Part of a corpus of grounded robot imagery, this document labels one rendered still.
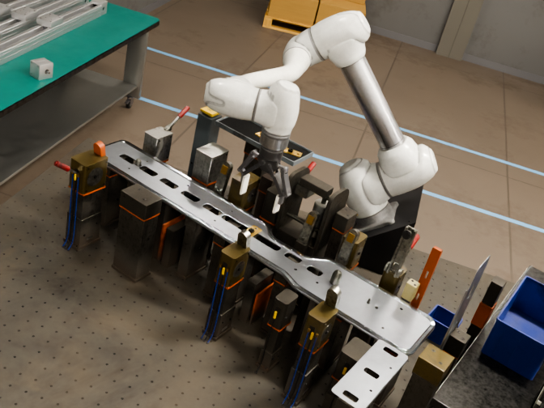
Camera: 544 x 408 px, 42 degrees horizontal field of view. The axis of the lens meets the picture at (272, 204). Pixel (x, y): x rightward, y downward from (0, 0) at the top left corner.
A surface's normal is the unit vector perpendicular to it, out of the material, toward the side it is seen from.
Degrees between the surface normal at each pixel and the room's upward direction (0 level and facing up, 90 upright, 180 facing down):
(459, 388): 0
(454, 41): 90
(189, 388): 0
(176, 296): 0
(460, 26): 90
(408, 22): 90
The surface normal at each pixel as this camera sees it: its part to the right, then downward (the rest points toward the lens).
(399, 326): 0.22, -0.83
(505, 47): -0.27, 0.46
